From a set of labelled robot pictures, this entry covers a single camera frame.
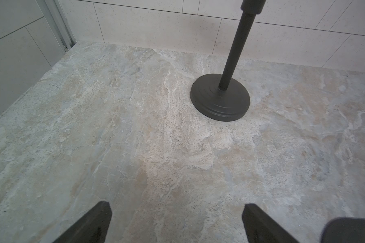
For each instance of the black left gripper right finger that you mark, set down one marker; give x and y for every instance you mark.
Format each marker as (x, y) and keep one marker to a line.
(261, 228)

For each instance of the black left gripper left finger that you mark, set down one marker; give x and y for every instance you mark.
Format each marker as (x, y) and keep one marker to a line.
(90, 228)

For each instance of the black cutting board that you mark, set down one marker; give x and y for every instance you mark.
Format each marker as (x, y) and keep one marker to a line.
(344, 230)

